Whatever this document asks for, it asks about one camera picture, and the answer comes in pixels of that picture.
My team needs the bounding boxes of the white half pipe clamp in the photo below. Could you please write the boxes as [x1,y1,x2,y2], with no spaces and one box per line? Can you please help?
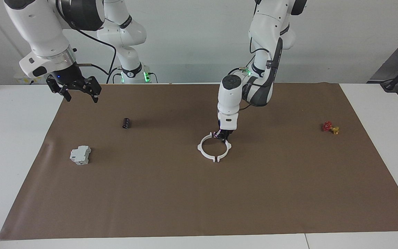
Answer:
[197,132,217,163]
[213,133,232,163]

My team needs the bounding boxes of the white circuit breaker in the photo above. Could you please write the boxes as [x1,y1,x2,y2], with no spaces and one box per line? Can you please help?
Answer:
[70,146,92,165]

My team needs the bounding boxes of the brown table mat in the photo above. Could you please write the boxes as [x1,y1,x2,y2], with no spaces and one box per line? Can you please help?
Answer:
[0,82,398,241]

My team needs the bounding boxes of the black right base cable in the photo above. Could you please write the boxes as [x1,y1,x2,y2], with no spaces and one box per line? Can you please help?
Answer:
[106,67,123,84]

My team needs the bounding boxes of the black base cable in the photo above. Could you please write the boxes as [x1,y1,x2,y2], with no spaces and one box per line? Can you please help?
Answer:
[227,66,251,83]
[106,67,123,84]

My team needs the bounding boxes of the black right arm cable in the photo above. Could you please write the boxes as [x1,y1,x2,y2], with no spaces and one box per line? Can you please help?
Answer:
[57,0,116,83]

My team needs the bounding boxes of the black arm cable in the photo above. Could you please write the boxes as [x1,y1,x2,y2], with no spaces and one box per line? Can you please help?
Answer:
[239,36,284,111]
[57,0,116,83]

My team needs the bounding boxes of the white wall power socket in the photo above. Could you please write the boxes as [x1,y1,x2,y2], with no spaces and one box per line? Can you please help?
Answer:
[14,74,47,84]

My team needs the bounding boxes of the black left base cable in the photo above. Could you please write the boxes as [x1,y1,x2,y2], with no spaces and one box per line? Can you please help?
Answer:
[227,66,251,83]

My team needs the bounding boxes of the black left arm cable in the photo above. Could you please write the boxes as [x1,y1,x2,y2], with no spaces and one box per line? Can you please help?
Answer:
[239,36,284,111]

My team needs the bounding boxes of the red handle brass valve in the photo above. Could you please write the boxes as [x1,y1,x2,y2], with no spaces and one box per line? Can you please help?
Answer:
[322,121,340,135]

